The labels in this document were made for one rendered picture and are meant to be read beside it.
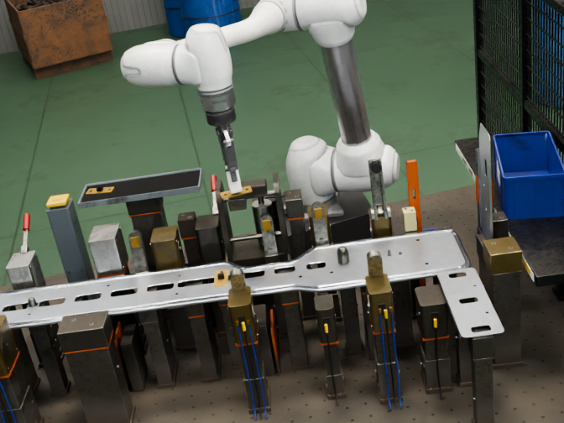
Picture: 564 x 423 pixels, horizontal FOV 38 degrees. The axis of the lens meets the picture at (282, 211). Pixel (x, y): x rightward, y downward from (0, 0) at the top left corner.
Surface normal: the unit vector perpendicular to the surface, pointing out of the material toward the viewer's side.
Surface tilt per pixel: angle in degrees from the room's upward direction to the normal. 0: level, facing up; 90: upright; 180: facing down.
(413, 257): 0
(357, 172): 99
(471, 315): 0
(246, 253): 0
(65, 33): 90
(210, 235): 90
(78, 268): 90
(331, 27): 109
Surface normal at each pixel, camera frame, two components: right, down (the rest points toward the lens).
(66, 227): 0.04, 0.45
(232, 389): -0.14, -0.88
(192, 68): -0.37, 0.47
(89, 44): 0.42, 0.36
